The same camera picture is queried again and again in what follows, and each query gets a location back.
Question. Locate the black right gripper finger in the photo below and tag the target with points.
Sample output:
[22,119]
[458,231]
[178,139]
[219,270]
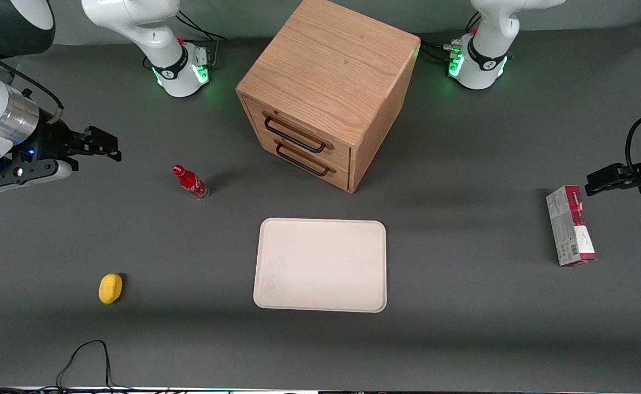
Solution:
[104,143]

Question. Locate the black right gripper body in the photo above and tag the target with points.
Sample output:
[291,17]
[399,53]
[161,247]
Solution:
[56,139]

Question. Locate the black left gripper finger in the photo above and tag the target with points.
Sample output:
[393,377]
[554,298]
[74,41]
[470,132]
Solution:
[610,178]

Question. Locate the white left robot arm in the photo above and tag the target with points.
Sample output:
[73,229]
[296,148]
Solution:
[490,33]

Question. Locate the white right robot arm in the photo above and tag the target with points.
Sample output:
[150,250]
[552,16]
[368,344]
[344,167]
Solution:
[156,27]

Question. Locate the red and grey carton box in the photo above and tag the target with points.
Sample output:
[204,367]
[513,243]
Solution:
[569,230]

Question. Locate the red soda bottle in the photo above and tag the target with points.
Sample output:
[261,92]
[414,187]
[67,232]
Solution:
[189,180]

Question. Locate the yellow lemon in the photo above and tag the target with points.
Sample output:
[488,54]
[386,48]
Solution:
[110,289]

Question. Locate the cream plastic tray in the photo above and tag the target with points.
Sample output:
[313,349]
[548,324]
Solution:
[320,265]

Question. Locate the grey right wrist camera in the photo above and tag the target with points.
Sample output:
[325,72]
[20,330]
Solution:
[30,178]

